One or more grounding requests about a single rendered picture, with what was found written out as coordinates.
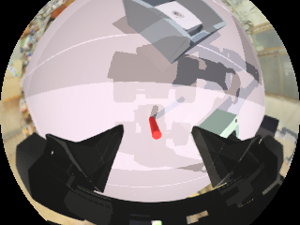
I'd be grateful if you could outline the red peg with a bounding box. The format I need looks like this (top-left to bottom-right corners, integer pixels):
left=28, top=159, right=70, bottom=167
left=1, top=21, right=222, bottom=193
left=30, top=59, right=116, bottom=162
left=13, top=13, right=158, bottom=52
left=149, top=116, right=161, bottom=139

